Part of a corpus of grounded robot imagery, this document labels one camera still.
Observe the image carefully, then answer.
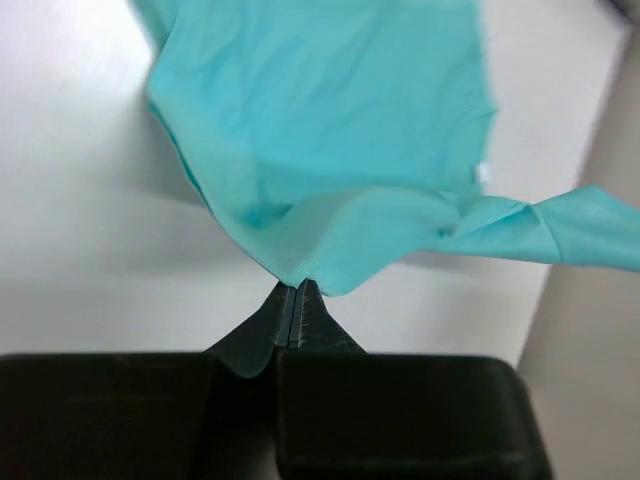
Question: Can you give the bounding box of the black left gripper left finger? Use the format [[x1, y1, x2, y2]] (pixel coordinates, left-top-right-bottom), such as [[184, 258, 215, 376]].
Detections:
[[205, 282, 296, 378]]

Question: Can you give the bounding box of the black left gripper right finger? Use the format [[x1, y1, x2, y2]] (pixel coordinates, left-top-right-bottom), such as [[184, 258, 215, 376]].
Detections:
[[289, 280, 365, 354]]

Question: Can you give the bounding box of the teal t shirt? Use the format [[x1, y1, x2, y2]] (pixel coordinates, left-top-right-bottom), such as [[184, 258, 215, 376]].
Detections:
[[134, 1, 639, 296]]

